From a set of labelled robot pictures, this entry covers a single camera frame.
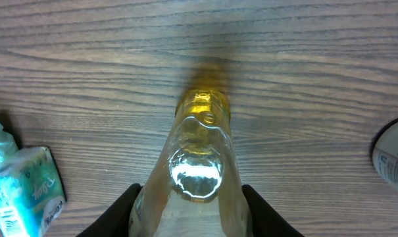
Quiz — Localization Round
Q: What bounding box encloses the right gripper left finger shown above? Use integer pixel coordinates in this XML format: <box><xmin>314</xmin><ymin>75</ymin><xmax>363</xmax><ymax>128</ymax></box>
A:
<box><xmin>77</xmin><ymin>183</ymin><xmax>141</xmax><ymax>237</ymax></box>

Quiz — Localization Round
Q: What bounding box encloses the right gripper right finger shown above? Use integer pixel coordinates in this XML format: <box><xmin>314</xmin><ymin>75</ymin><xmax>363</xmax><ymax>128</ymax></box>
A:
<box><xmin>242</xmin><ymin>184</ymin><xmax>304</xmax><ymax>237</ymax></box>

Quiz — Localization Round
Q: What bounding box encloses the yellow dish soap bottle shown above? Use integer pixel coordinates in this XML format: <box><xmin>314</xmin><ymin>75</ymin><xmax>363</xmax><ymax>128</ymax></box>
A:
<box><xmin>128</xmin><ymin>90</ymin><xmax>252</xmax><ymax>237</ymax></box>

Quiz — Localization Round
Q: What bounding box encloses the small teal white box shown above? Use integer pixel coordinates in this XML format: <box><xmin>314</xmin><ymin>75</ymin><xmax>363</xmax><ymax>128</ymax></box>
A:
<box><xmin>0</xmin><ymin>146</ymin><xmax>66</xmax><ymax>237</ymax></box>

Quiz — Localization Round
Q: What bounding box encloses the green lid jar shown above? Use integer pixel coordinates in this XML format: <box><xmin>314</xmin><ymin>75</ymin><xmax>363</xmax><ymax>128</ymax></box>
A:
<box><xmin>371</xmin><ymin>118</ymin><xmax>398</xmax><ymax>191</ymax></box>

